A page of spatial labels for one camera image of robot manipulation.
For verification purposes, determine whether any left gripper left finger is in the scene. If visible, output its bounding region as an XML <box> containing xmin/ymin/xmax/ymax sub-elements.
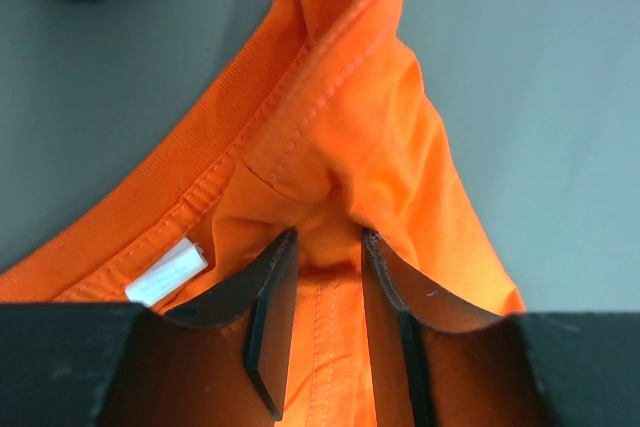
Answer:
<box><xmin>163</xmin><ymin>228</ymin><xmax>299</xmax><ymax>422</ymax></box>

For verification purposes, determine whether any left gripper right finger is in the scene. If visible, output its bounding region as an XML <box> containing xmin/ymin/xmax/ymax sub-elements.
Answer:
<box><xmin>361</xmin><ymin>228</ymin><xmax>499</xmax><ymax>426</ymax></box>

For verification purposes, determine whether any orange t shirt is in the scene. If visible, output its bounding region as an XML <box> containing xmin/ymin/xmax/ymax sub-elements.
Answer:
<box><xmin>1</xmin><ymin>0</ymin><xmax>524</xmax><ymax>426</ymax></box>

